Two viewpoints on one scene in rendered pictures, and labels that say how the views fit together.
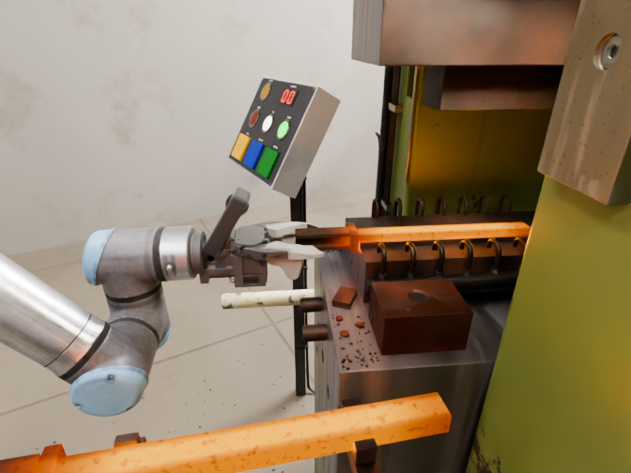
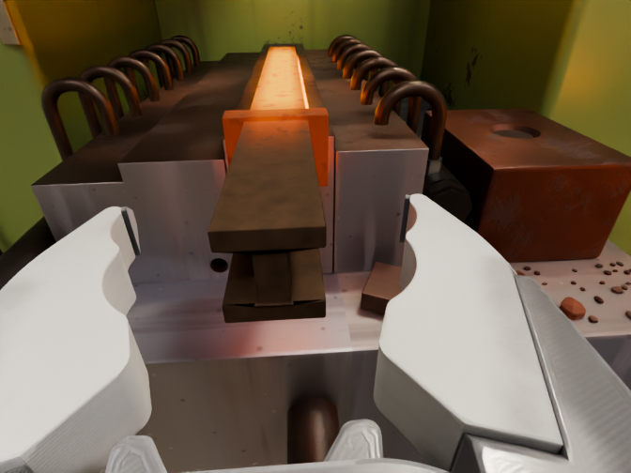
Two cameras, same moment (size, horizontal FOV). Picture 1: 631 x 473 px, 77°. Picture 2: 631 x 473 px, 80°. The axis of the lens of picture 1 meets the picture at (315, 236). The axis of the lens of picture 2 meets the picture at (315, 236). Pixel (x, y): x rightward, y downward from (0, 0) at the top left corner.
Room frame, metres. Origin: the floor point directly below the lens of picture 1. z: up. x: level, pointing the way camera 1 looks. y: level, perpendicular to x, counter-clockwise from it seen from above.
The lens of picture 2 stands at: (0.58, 0.11, 1.06)
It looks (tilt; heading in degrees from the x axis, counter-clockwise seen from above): 33 degrees down; 272
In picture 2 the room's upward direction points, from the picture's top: 1 degrees counter-clockwise
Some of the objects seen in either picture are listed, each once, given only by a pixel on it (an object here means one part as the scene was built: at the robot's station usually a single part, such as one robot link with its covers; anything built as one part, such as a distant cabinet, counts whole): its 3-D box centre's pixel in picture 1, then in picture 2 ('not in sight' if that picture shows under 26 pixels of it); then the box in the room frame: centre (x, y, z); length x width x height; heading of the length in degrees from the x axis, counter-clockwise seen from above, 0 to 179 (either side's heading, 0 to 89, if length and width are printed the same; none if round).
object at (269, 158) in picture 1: (269, 163); not in sight; (1.03, 0.12, 1.01); 0.07 x 0.05 x 0.07; 30
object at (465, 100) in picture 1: (530, 84); not in sight; (0.62, -0.32, 1.24); 0.30 x 0.07 x 0.06; 95
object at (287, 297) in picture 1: (298, 297); not in sight; (0.96, 0.05, 0.62); 0.44 x 0.05 x 0.05; 95
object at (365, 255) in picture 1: (465, 246); (260, 114); (0.65, -0.28, 0.96); 0.42 x 0.20 x 0.09; 95
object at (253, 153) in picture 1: (254, 155); not in sight; (1.11, 0.17, 1.01); 0.07 x 0.05 x 0.07; 30
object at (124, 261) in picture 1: (130, 257); not in sight; (0.57, 0.31, 0.98); 0.12 x 0.09 x 0.10; 95
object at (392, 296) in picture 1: (416, 314); (501, 175); (0.45, -0.14, 0.95); 0.12 x 0.09 x 0.07; 95
